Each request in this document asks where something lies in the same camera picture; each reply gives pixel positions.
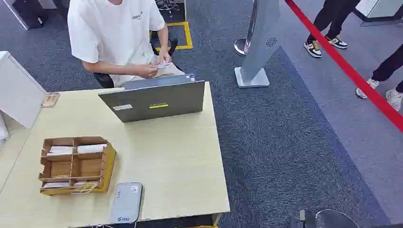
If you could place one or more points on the white card stack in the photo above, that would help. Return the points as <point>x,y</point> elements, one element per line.
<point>60,150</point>
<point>56,185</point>
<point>92,148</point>

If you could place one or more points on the red barrier belt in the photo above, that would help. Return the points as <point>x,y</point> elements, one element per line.
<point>346,67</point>

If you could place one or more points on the wooden card box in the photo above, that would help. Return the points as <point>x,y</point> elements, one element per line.
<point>107,163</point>

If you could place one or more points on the person's left hand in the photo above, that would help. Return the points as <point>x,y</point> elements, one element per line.
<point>164,56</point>

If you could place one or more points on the white counter with dark base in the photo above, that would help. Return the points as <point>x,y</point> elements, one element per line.
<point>381,8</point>

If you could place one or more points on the white cabinet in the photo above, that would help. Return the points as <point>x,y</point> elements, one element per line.
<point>19,91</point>

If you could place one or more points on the person's right hand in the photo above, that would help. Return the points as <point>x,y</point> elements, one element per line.
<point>148,71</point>

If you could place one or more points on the small white card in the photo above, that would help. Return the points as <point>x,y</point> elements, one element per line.
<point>164,65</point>

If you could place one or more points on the grey card reader device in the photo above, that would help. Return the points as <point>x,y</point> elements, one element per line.
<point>126,203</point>

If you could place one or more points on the seated person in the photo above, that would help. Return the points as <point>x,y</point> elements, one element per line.
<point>110,31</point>

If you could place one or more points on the yellow floor tape frame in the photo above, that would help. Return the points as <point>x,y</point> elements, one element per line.
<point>188,34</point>

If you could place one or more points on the standing person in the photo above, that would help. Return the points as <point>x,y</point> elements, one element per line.
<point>388,67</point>
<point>330,15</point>

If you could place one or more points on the black office chair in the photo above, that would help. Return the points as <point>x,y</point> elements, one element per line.
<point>104,80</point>

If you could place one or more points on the chair wheel base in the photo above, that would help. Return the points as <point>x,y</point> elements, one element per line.
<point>167,4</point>

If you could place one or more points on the black box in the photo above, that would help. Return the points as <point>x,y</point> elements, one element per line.
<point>28,12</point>

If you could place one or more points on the patterned card stack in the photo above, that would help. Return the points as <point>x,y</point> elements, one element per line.
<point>85,187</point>

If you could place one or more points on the round chrome stanchion base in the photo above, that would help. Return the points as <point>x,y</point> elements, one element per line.
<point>335,220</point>

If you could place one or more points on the grey laptop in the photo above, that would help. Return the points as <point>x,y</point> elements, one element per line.
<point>154,102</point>

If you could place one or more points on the grey kiosk stand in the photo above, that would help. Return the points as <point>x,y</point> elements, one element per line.
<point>261,41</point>

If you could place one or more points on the chrome stanchion post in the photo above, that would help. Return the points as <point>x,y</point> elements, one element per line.
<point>242,45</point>

